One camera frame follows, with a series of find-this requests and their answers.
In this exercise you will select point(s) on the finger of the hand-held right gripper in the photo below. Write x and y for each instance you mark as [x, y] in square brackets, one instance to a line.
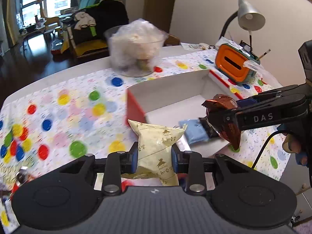
[243, 102]
[224, 117]

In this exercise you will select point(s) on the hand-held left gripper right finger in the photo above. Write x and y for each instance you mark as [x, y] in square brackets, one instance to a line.
[174, 158]

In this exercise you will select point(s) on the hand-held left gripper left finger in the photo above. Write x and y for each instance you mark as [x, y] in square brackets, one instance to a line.
[133, 158]

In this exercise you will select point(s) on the shiny brown snack packet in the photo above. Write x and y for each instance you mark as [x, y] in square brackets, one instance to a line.
[224, 102]

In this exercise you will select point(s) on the cream drink powder packet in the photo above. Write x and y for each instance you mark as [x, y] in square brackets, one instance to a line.
[156, 151]

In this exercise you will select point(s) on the light blue snack packet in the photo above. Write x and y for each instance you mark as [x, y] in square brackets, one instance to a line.
[193, 132]

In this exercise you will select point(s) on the red cardboard box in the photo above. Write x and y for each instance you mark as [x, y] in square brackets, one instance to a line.
[175, 95]

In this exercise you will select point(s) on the chocolate lollipop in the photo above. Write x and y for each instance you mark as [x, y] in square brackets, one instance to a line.
[23, 173]

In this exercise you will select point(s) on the red snack packet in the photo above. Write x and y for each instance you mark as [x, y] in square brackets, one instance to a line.
[14, 185]

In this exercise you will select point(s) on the person's right hand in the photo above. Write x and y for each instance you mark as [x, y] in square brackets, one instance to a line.
[293, 143]

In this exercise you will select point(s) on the clear plastic bag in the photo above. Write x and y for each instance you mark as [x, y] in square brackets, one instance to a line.
[265, 75]

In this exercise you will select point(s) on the orange tissue box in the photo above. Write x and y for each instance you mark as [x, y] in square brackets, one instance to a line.
[231, 63]

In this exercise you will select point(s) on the pens in holder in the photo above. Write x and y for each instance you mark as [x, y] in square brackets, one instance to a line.
[253, 53]

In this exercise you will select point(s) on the balloon print tablecloth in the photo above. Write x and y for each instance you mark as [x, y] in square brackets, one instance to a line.
[80, 107]

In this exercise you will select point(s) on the paper leaflet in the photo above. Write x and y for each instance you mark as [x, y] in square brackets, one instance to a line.
[195, 46]

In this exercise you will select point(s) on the grey desk lamp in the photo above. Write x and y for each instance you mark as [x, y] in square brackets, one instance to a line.
[251, 17]

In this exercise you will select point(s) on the clear plastic tub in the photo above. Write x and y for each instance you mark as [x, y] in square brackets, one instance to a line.
[131, 70]

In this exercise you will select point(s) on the bag of puffed rice cakes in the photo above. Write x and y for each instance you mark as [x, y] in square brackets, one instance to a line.
[136, 41]

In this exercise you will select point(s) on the wooden door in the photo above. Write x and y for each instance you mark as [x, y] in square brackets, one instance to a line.
[160, 7]

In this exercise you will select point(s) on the black coat on sofa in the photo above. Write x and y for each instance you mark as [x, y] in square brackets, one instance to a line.
[109, 14]

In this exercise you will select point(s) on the beige cloth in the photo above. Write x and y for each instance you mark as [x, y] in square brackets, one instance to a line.
[84, 20]

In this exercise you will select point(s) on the small wooden table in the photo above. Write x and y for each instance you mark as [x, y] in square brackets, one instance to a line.
[39, 28]

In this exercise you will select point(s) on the teal sofa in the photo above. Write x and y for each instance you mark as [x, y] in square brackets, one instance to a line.
[90, 2]

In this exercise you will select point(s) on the window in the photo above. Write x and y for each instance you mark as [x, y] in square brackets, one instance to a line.
[36, 0]

